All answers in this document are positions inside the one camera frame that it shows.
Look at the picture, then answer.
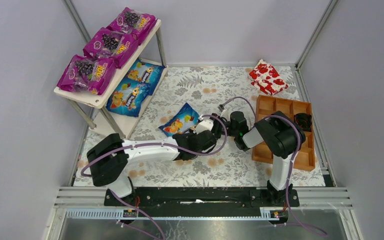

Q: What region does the black orange rolled item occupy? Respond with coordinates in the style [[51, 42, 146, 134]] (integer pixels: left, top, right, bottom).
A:
[[294, 113, 313, 132]]

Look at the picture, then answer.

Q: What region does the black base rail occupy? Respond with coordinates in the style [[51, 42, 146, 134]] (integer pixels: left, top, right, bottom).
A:
[[121, 187, 300, 218]]

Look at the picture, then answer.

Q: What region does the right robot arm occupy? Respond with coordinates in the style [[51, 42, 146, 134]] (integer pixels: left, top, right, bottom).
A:
[[211, 111, 306, 203]]

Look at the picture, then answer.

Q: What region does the blue candy bag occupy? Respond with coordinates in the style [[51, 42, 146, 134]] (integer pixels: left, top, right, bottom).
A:
[[126, 59, 166, 96], [106, 77, 150, 118], [158, 103, 200, 137]]

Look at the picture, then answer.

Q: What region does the aluminium frame post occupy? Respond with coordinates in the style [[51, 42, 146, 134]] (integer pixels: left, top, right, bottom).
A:
[[295, 0, 340, 69]]

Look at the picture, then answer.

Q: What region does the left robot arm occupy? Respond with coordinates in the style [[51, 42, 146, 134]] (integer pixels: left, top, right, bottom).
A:
[[80, 119, 217, 198]]

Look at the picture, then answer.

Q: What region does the purple candy bag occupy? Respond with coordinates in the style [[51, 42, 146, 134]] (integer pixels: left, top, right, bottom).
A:
[[107, 7, 158, 45], [83, 27, 139, 69], [56, 55, 116, 96]]

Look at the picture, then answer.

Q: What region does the red poppy folded cloth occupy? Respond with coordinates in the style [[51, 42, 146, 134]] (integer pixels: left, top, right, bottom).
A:
[[248, 59, 289, 96]]

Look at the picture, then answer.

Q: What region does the white two-tier shelf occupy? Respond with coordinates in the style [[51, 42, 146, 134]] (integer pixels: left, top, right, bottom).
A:
[[53, 19, 168, 138]]

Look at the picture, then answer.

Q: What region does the wooden compartment tray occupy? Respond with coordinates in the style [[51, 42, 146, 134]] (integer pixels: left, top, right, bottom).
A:
[[256, 95, 316, 172]]

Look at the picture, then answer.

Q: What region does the floral table mat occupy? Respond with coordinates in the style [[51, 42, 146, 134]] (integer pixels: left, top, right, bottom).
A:
[[73, 65, 327, 188]]

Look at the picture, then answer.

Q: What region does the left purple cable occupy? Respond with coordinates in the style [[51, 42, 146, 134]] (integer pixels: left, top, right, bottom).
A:
[[80, 114, 229, 240]]

